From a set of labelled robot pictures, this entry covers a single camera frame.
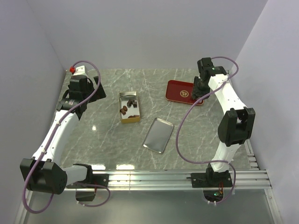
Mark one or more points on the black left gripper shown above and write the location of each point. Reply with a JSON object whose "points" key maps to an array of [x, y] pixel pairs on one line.
{"points": [[99, 94]]}

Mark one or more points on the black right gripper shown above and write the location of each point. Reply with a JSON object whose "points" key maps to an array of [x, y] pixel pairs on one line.
{"points": [[195, 91]]}

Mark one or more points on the silver tin lid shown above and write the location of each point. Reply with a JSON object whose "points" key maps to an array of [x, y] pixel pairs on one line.
{"points": [[158, 135]]}

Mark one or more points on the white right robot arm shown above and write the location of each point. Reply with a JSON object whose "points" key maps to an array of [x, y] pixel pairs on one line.
{"points": [[237, 123]]}

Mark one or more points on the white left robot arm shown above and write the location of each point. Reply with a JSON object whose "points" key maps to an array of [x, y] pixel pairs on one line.
{"points": [[42, 172]]}

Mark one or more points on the red rectangular tray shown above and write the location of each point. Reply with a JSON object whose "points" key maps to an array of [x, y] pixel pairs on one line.
{"points": [[179, 91]]}

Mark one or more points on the gold metal tin box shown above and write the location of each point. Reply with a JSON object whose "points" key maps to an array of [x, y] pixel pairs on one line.
{"points": [[124, 97]]}

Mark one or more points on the electronics board with led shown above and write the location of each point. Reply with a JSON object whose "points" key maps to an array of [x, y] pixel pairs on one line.
{"points": [[214, 195]]}

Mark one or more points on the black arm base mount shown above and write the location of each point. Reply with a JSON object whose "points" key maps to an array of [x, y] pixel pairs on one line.
{"points": [[211, 180]]}

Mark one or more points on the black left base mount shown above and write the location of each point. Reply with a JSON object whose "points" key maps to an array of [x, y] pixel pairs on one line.
{"points": [[97, 179]]}

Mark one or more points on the aluminium rail frame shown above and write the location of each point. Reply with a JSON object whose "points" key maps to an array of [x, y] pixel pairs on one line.
{"points": [[146, 187]]}

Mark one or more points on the black box under rail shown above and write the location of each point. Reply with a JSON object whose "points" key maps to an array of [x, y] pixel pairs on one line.
{"points": [[85, 196]]}

